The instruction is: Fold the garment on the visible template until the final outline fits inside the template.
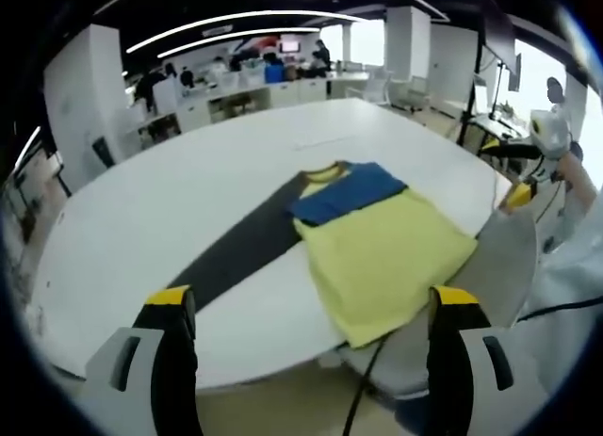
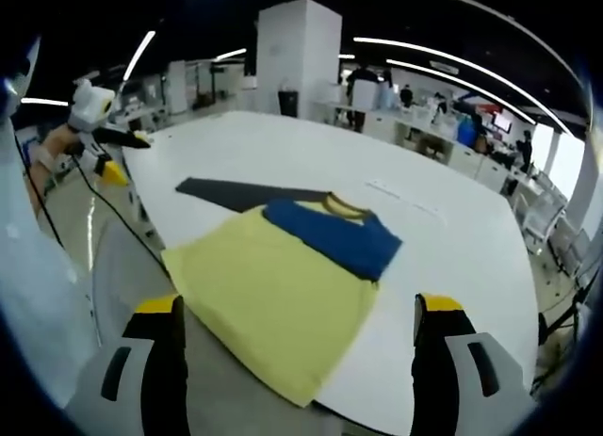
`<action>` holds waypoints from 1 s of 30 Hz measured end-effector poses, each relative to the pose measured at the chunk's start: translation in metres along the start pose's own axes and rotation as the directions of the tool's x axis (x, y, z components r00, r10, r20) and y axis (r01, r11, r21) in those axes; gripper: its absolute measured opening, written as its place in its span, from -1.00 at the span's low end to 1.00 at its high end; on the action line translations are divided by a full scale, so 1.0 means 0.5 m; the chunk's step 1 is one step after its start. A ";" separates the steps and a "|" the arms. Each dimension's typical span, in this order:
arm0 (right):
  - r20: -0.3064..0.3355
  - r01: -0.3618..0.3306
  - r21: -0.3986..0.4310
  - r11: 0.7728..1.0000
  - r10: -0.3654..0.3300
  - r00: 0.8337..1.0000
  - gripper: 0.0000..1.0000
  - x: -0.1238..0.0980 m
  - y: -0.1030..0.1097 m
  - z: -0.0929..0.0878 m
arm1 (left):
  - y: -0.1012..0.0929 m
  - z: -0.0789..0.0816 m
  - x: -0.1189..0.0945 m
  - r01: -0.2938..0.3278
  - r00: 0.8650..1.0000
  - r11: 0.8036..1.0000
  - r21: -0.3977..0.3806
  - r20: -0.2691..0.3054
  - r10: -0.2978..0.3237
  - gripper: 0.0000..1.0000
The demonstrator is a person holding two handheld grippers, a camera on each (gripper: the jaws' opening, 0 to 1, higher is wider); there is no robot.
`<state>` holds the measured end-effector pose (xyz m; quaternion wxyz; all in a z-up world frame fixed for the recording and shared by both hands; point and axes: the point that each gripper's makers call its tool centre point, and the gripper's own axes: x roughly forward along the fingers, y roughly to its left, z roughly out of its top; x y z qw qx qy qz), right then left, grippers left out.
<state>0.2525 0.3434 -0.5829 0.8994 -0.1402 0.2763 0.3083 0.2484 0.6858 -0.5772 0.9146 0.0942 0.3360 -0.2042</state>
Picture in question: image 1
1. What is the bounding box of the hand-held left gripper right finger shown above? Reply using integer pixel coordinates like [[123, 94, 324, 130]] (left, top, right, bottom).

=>
[[421, 284, 547, 436]]

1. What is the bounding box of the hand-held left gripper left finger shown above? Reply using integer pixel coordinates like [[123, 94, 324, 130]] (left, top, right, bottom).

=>
[[83, 284, 204, 436]]

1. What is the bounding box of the yellow blue grey garment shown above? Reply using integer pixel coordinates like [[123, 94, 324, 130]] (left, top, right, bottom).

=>
[[164, 160, 480, 350]]

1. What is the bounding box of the white desk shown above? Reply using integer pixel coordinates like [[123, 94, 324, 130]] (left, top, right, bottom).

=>
[[470, 113, 529, 140]]

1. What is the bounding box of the thin black stand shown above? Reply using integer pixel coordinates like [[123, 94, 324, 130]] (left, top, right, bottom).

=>
[[491, 61, 504, 122]]

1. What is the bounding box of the white display screen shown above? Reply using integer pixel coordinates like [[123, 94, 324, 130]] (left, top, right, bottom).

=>
[[473, 75, 491, 115]]

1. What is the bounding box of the grey mesh office chair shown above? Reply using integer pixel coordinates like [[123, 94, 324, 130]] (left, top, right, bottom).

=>
[[319, 204, 538, 409]]

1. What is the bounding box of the small black monitor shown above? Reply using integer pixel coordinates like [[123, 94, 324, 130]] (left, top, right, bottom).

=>
[[507, 53, 523, 92]]

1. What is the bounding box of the black stand pole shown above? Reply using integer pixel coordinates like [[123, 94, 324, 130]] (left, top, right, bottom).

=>
[[456, 11, 486, 150]]

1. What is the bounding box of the person's white clothing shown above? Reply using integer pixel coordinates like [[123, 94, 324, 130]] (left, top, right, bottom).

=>
[[513, 186, 603, 409]]

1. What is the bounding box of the large black monitor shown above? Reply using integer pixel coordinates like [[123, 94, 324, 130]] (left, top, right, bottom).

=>
[[484, 11, 515, 74]]

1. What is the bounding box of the white office chair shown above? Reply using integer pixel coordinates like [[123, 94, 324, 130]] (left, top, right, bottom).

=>
[[365, 71, 392, 103], [399, 75, 430, 115]]

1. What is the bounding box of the white square pillar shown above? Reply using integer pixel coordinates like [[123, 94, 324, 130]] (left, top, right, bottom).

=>
[[384, 5, 432, 87]]

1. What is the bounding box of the white storage counter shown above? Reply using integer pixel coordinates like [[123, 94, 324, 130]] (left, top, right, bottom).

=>
[[126, 77, 331, 140]]

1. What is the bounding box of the ceiling light strip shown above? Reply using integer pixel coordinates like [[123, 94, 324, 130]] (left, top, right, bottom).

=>
[[156, 27, 322, 59], [125, 10, 374, 53], [13, 124, 43, 171]]

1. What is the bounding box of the black power cable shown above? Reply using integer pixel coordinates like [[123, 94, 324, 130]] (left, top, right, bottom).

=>
[[343, 339, 390, 436]]

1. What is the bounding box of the thin black cable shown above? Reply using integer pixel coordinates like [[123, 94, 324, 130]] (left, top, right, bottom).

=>
[[513, 298, 603, 323]]

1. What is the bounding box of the black wall panel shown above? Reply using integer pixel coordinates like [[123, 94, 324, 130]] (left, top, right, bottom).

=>
[[91, 137, 117, 169]]

